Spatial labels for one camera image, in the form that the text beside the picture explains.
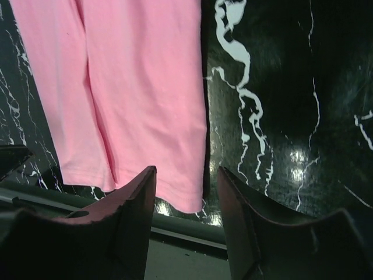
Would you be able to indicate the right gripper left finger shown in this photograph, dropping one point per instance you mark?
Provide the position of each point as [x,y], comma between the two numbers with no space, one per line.
[108,239]

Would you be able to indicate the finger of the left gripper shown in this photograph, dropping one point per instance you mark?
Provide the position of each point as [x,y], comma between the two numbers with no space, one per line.
[12,157]

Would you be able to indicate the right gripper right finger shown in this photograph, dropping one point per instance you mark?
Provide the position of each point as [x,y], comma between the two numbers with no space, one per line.
[267,240]

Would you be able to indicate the pink t shirt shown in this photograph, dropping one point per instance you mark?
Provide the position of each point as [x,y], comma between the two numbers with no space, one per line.
[121,86]

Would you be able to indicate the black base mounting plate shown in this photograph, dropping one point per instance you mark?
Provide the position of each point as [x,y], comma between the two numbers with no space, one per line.
[191,247]

